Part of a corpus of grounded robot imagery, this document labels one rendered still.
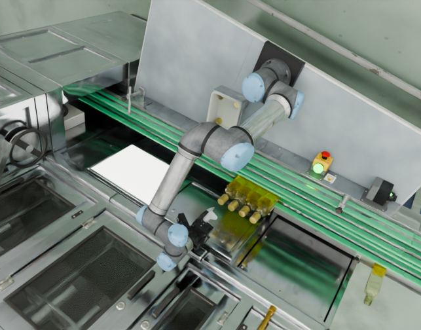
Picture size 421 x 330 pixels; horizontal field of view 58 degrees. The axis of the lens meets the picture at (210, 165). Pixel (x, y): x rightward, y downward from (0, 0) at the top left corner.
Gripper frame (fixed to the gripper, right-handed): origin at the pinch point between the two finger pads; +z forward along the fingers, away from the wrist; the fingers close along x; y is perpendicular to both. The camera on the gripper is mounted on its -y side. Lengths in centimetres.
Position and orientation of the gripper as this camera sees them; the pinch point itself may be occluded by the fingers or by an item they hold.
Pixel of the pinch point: (209, 212)
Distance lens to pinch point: 169.9
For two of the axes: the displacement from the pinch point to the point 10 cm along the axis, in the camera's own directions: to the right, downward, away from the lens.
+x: 2.3, -7.4, -6.3
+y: 8.0, 5.1, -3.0
